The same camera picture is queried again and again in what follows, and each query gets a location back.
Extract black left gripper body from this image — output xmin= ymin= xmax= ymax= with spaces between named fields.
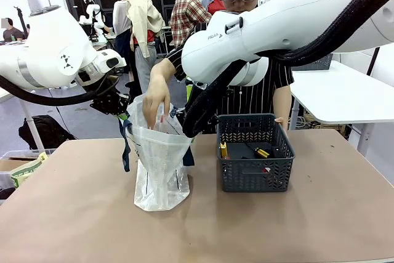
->
xmin=89 ymin=84 xmax=132 ymax=116

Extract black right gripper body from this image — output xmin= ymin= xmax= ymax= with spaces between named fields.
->
xmin=174 ymin=107 xmax=187 ymax=128

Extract clear shopping bag navy handles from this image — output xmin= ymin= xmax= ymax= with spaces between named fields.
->
xmin=118 ymin=94 xmax=196 ymax=212

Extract dark grey plastic basket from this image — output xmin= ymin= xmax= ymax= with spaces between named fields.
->
xmin=291 ymin=53 xmax=334 ymax=71
xmin=216 ymin=113 xmax=296 ymax=193

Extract person's left forearm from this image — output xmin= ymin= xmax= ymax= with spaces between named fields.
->
xmin=272 ymin=84 xmax=292 ymax=119

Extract person's right forearm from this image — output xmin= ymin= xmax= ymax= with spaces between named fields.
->
xmin=150 ymin=58 xmax=179 ymax=90

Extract black bag on floor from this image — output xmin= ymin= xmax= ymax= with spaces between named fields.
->
xmin=18 ymin=115 xmax=77 ymax=150

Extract person's right hand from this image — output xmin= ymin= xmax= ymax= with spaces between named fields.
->
xmin=142 ymin=83 xmax=171 ymax=131

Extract person in black striped shirt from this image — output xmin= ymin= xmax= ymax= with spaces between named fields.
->
xmin=166 ymin=0 xmax=295 ymax=136

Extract white table leg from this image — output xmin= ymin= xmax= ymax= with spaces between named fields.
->
xmin=18 ymin=98 xmax=46 ymax=152

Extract mannequin white top navy skirt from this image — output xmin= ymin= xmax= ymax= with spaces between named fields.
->
xmin=112 ymin=0 xmax=136 ymax=91

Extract yellow black screwdriver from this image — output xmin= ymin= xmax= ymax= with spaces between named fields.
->
xmin=244 ymin=143 xmax=271 ymax=158

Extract mannequin cream jacket black hat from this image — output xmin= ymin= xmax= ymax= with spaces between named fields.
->
xmin=119 ymin=0 xmax=166 ymax=95

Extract small black box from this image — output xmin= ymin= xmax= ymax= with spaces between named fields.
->
xmin=270 ymin=145 xmax=286 ymax=158

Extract clear plastic bin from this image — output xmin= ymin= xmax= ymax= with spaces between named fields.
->
xmin=0 ymin=148 xmax=58 ymax=161

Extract mannequin plaid shirt lime pants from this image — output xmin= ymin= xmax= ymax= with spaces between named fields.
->
xmin=170 ymin=0 xmax=213 ymax=105

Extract green white paper sack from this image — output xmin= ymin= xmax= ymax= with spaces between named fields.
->
xmin=10 ymin=151 xmax=49 ymax=188

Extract brown cardboard box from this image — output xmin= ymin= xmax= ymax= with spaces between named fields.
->
xmin=0 ymin=158 xmax=31 ymax=172

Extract seated person dark shirt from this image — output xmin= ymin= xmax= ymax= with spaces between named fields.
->
xmin=1 ymin=18 xmax=25 ymax=42

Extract white board panel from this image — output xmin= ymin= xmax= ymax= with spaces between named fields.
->
xmin=26 ymin=0 xmax=61 ymax=17

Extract white side table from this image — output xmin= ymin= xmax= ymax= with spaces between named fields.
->
xmin=289 ymin=59 xmax=394 ymax=158

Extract black slanted stand pole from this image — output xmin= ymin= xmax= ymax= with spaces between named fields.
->
xmin=366 ymin=46 xmax=382 ymax=76

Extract black sleeved right arm cable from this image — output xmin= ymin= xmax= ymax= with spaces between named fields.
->
xmin=182 ymin=0 xmax=394 ymax=139

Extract black sleeved arm cable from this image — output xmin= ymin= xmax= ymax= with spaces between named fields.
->
xmin=182 ymin=0 xmax=394 ymax=139
xmin=0 ymin=73 xmax=121 ymax=107

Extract black sleeved left arm cable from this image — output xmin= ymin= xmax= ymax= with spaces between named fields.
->
xmin=0 ymin=73 xmax=121 ymax=107

